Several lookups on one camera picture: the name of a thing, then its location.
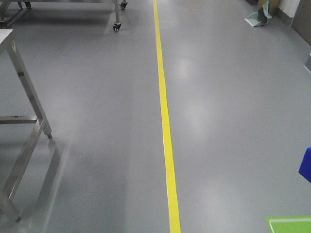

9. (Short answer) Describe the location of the blue plastic block part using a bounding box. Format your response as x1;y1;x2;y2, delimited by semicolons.
298;147;311;183

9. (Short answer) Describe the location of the steel table frame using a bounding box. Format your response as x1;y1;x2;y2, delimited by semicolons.
0;29;52;222

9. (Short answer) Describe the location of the green dustpan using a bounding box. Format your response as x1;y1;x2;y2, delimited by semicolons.
244;0;272;27

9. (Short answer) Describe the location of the steel cart with casters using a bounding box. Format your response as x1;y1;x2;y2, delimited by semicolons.
0;0;128;33

